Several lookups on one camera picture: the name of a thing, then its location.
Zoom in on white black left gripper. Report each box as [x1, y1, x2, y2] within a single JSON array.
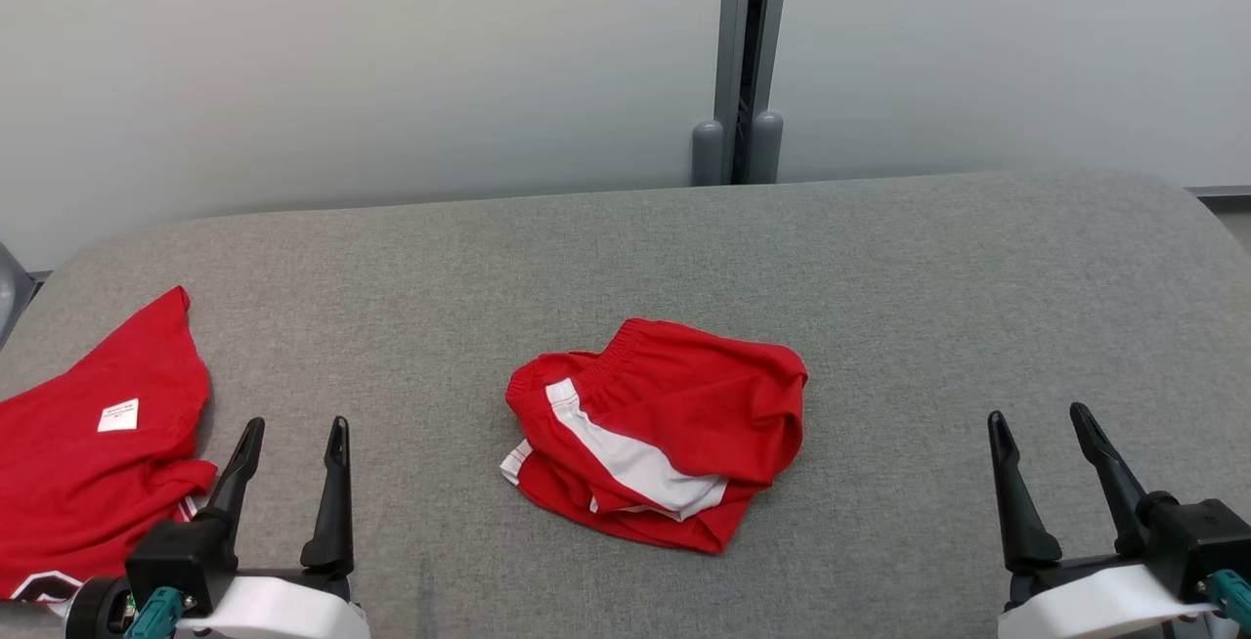
[[176, 415, 370, 639]]

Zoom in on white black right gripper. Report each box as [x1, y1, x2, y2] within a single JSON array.
[[986, 402, 1215, 639]]

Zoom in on red basketball jersey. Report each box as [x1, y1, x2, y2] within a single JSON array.
[[0, 285, 218, 606]]

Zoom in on red shorts with white stripe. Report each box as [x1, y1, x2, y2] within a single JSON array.
[[500, 317, 810, 555]]

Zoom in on grey baseboard strip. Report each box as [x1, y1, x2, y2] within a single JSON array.
[[1185, 185, 1251, 212]]

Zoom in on teal left camera connector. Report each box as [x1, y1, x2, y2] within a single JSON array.
[[124, 586, 188, 639]]

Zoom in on teal camera connector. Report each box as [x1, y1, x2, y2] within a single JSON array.
[[124, 586, 188, 639], [1202, 569, 1251, 632]]

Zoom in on teal right camera connector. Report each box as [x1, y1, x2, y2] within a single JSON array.
[[1202, 569, 1251, 632]]

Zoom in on grey metal frame piece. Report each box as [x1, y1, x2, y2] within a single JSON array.
[[0, 240, 45, 347]]

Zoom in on grey cylindrical post foot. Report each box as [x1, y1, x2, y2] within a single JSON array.
[[751, 109, 785, 184], [692, 119, 726, 188]]

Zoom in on grey metal partition post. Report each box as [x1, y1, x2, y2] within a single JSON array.
[[712, 0, 793, 186]]

